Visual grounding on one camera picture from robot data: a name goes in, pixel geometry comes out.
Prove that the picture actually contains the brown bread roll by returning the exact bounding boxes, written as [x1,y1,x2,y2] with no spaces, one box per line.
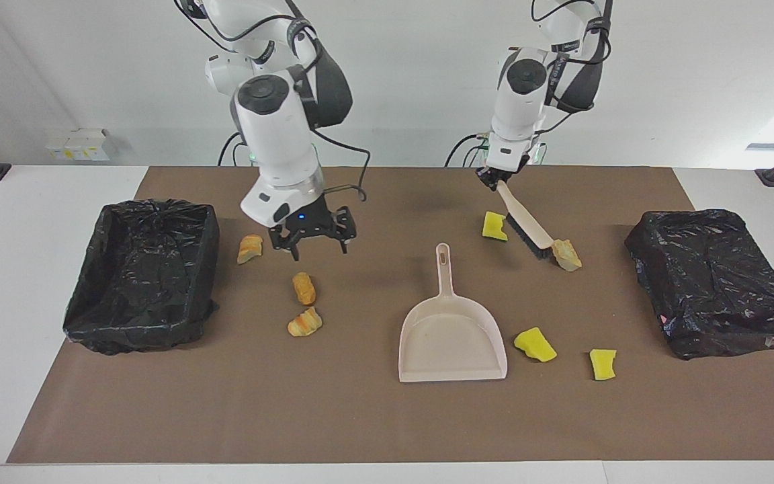
[292,272,317,307]

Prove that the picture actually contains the beige brush black bristles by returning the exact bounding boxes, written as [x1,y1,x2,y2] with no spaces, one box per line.
[497,181,556,260]

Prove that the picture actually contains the orange striped bread piece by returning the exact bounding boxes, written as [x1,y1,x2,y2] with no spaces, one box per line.
[237,234,264,265]
[287,307,323,338]

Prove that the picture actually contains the pale beige foam chunk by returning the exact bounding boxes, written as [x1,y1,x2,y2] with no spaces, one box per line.
[551,239,583,272]

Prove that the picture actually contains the beige plastic dustpan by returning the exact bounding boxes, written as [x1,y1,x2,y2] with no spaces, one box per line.
[398,243,509,384]

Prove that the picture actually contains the yellow green sponge piece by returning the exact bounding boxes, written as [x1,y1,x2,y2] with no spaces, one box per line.
[589,348,617,381]

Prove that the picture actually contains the black bagged bin pink spot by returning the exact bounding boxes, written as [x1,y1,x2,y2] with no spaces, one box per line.
[624,209,774,361]

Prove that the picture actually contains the brown table mat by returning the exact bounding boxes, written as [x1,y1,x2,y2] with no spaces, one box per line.
[6,166,774,465]

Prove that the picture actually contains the left base black cable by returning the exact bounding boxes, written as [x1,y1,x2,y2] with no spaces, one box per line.
[445,134,488,167]

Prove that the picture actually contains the base black cable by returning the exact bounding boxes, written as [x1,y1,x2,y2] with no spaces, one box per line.
[218,131,247,167]
[445,134,488,167]

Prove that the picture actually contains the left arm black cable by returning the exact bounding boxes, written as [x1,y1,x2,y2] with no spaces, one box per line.
[530,0,615,135]

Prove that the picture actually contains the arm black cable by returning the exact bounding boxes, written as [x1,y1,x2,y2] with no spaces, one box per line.
[316,128,372,202]
[530,0,615,135]

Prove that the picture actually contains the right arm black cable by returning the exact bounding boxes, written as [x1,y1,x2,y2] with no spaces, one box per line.
[316,128,372,202]

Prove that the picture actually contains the right base black cable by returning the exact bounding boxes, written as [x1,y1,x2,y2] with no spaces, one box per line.
[218,131,247,167]

